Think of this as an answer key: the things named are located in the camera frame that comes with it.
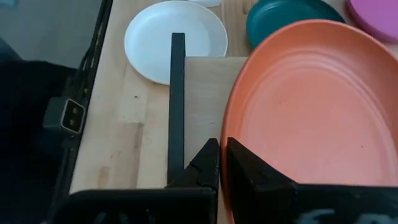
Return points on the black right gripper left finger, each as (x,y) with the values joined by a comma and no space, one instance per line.
(203,171)

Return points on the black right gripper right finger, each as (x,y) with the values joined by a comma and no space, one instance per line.
(255,193)

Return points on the orange plate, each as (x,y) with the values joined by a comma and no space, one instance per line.
(311,109)

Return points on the dark teal plate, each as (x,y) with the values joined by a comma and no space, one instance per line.
(273,15)

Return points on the pink plate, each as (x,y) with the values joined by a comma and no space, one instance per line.
(379,15)

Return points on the black-framed wooden shelf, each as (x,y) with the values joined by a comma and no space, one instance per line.
(177,93)

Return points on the white plate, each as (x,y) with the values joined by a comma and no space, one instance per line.
(149,40)

